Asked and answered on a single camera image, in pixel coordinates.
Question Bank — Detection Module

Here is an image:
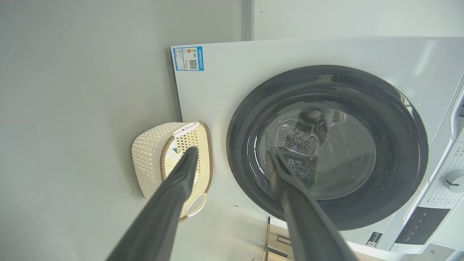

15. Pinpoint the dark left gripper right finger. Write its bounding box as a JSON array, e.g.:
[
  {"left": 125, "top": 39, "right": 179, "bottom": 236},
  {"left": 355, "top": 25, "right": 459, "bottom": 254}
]
[{"left": 266, "top": 147, "right": 359, "bottom": 261}]

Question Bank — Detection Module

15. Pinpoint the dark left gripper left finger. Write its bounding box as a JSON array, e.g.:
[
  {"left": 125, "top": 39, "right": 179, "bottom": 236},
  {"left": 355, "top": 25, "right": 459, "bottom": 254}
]
[{"left": 106, "top": 146, "right": 200, "bottom": 261}]

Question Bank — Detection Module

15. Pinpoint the cream garment with blue trim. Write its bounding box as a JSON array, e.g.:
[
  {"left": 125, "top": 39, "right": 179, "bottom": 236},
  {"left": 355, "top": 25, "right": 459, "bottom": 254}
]
[{"left": 166, "top": 140, "right": 185, "bottom": 171}]

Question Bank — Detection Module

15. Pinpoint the dark round washer door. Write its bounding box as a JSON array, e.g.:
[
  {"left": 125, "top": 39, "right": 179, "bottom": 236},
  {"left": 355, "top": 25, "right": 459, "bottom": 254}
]
[{"left": 227, "top": 65, "right": 429, "bottom": 231}]

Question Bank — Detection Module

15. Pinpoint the black washer display panel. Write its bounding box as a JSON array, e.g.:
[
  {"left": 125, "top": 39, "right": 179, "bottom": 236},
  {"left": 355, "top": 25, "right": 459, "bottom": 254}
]
[{"left": 394, "top": 207, "right": 451, "bottom": 245}]

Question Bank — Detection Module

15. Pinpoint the white washing machine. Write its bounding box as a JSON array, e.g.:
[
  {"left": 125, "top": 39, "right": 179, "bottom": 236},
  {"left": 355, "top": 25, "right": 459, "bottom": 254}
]
[{"left": 170, "top": 36, "right": 464, "bottom": 254}]

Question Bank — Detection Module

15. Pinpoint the cream perforated laundry basket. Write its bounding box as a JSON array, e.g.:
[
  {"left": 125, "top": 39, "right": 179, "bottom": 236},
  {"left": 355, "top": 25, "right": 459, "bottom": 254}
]
[{"left": 131, "top": 121, "right": 214, "bottom": 223}]

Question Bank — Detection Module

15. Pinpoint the small dark brand sticker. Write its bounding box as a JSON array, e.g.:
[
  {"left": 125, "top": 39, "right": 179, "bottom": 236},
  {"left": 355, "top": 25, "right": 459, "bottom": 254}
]
[{"left": 366, "top": 232, "right": 383, "bottom": 248}]

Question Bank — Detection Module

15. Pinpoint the blue energy label sticker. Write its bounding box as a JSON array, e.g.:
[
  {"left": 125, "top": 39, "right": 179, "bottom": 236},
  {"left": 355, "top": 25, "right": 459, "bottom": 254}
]
[{"left": 172, "top": 46, "right": 204, "bottom": 71}]

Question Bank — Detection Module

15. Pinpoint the white control knob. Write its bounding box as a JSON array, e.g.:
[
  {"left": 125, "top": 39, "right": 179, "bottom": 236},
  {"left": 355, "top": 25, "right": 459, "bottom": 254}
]
[{"left": 443, "top": 170, "right": 464, "bottom": 193}]

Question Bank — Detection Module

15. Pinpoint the white detergent drawer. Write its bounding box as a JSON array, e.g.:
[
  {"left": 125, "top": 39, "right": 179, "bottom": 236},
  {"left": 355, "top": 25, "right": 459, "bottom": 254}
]
[{"left": 449, "top": 91, "right": 464, "bottom": 142}]

